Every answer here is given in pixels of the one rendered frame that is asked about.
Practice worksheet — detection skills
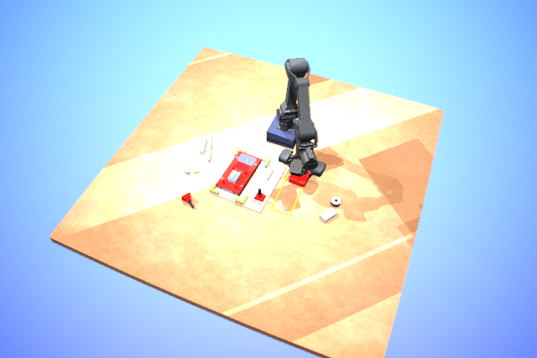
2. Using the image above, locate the red hood shell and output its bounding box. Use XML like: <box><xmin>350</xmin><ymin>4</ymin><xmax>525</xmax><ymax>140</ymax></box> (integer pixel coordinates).
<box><xmin>289</xmin><ymin>170</ymin><xmax>310</xmax><ymax>188</ymax></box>

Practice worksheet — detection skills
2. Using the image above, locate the black toy tyre with white hub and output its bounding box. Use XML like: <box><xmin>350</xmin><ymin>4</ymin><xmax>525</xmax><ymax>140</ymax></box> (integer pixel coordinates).
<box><xmin>331</xmin><ymin>196</ymin><xmax>341</xmax><ymax>208</ymax></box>

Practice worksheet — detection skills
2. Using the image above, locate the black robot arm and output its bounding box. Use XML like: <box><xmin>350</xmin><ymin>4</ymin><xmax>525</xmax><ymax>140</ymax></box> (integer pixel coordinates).
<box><xmin>276</xmin><ymin>58</ymin><xmax>319</xmax><ymax>177</ymax></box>

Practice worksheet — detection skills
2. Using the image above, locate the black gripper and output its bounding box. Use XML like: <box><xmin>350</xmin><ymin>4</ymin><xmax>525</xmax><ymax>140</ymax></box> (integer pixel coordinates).
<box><xmin>279</xmin><ymin>148</ymin><xmax>326</xmax><ymax>179</ymax></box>

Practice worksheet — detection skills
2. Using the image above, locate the light grey rectangular bar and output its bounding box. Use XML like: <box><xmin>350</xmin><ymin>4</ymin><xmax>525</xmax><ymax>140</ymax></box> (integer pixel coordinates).
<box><xmin>199</xmin><ymin>137</ymin><xmax>206</xmax><ymax>154</ymax></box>

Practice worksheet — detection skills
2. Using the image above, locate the small tan block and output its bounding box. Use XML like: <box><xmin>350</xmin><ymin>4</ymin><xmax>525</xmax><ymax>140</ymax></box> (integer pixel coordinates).
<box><xmin>189</xmin><ymin>164</ymin><xmax>199</xmax><ymax>174</ymax></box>

